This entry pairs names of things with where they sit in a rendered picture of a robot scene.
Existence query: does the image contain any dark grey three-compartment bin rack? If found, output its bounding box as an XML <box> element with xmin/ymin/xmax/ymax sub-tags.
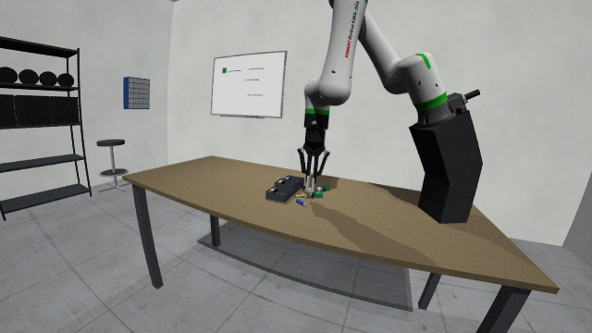
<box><xmin>265</xmin><ymin>175</ymin><xmax>304</xmax><ymax>203</ymax></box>

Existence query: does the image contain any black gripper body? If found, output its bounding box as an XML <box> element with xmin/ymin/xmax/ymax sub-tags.
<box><xmin>303</xmin><ymin>129</ymin><xmax>326</xmax><ymax>156</ymax></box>

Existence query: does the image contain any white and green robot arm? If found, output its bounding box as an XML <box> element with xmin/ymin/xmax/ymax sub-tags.
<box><xmin>304</xmin><ymin>0</ymin><xmax>480</xmax><ymax>130</ymax></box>

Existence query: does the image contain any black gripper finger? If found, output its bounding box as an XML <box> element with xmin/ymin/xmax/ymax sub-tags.
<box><xmin>311</xmin><ymin>148</ymin><xmax>330</xmax><ymax>192</ymax></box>
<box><xmin>297</xmin><ymin>147</ymin><xmax>312</xmax><ymax>191</ymax></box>

